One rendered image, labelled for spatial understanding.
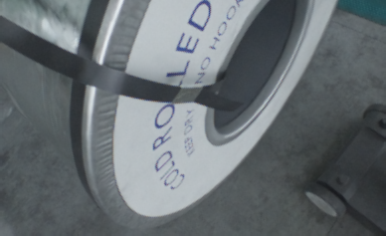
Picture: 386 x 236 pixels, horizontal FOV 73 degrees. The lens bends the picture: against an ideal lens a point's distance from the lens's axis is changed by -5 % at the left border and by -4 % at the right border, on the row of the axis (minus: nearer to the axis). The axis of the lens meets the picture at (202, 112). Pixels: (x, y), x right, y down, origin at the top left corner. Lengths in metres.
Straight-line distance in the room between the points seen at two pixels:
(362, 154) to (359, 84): 0.55
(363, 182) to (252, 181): 0.53
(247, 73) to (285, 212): 0.74
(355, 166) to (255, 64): 0.66
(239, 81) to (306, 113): 0.64
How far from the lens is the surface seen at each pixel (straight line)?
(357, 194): 1.39
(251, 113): 1.05
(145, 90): 0.38
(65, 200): 1.86
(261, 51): 1.13
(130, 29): 0.37
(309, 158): 1.56
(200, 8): 0.46
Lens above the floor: 1.47
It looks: 61 degrees down
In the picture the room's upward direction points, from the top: 22 degrees counter-clockwise
